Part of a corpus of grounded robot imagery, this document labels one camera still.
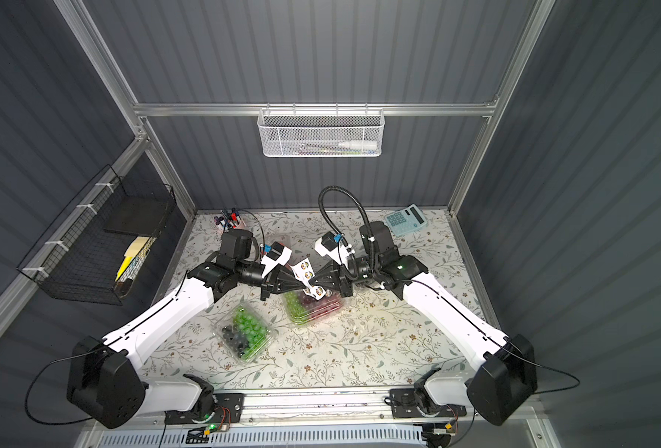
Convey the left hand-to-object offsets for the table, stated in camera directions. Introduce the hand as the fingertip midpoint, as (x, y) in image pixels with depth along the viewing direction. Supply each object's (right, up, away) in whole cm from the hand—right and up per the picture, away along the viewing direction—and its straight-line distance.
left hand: (308, 291), depth 68 cm
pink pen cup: (-34, +18, +32) cm, 50 cm away
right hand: (+2, +3, -1) cm, 4 cm away
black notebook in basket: (-51, +20, +13) cm, 56 cm away
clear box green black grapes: (-21, -16, +15) cm, 30 cm away
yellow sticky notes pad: (-48, +10, +7) cm, 50 cm away
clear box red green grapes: (-5, -10, +22) cm, 24 cm away
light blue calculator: (+36, +20, +47) cm, 63 cm away
